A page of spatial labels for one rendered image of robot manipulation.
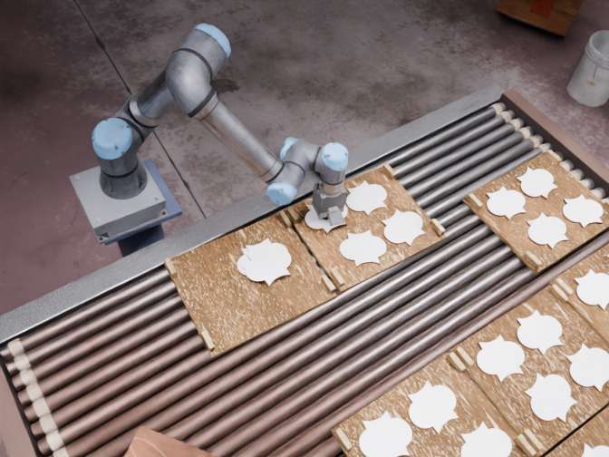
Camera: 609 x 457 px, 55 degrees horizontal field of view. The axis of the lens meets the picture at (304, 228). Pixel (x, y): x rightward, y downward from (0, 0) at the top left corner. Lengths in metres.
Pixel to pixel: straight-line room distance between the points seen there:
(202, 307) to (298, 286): 0.29
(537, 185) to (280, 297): 1.00
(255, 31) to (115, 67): 0.94
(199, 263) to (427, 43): 2.80
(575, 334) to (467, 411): 0.43
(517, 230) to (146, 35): 2.86
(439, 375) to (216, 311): 0.66
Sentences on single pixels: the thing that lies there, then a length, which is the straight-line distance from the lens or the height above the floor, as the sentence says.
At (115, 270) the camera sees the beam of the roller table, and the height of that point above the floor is 0.92.
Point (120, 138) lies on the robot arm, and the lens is 1.84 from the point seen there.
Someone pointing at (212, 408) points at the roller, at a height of 0.92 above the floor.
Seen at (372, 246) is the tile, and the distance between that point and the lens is 1.87.
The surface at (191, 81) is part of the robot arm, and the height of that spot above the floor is 1.48.
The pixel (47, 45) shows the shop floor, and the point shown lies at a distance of 4.22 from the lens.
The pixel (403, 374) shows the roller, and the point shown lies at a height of 0.92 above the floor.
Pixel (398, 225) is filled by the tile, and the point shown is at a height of 0.94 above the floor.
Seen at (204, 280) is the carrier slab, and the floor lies 0.94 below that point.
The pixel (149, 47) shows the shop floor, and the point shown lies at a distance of 4.07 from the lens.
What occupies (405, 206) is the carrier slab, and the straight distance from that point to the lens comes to 2.00.
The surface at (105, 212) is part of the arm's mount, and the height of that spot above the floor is 0.96.
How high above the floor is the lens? 2.49
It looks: 55 degrees down
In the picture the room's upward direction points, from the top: 6 degrees clockwise
